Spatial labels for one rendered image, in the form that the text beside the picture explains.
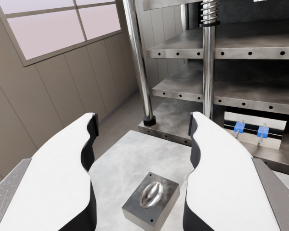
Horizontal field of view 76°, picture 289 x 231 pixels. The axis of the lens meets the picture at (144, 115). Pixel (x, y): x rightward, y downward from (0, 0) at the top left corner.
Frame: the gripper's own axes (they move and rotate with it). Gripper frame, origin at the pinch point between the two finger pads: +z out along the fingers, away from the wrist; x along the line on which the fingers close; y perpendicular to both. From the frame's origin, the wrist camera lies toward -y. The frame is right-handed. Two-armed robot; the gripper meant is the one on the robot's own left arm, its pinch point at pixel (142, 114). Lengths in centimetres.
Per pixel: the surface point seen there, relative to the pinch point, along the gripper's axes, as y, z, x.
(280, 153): 58, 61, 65
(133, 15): -2, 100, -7
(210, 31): 4, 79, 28
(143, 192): 60, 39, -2
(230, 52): 13, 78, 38
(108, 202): 68, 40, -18
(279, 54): 12, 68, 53
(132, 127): 149, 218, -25
